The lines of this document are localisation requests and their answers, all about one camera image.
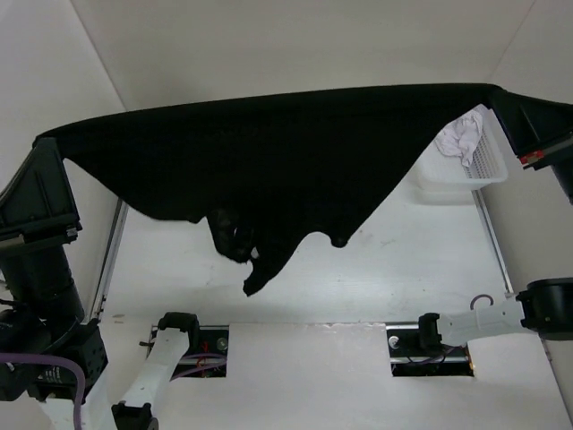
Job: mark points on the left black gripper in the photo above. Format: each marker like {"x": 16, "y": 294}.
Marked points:
{"x": 38, "y": 204}

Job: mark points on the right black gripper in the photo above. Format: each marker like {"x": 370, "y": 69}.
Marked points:
{"x": 535, "y": 125}

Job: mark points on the black tank top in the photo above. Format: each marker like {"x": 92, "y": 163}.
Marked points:
{"x": 265, "y": 172}

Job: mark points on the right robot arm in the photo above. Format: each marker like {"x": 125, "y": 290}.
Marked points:
{"x": 544, "y": 308}

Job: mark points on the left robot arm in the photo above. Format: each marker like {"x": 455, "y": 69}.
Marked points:
{"x": 50, "y": 351}

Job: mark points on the white crumpled tank top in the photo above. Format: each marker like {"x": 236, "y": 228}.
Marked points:
{"x": 460, "y": 138}

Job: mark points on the white plastic basket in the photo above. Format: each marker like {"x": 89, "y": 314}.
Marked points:
{"x": 439, "y": 174}

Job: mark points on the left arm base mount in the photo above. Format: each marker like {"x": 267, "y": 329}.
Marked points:
{"x": 188, "y": 352}

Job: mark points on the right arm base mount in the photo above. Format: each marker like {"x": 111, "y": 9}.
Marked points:
{"x": 409, "y": 357}

